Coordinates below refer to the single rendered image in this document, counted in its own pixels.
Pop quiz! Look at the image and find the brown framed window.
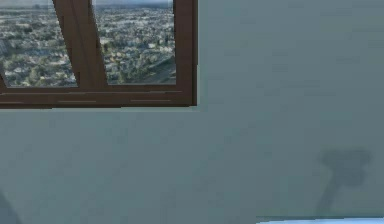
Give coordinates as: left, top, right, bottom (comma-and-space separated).
0, 0, 199, 110

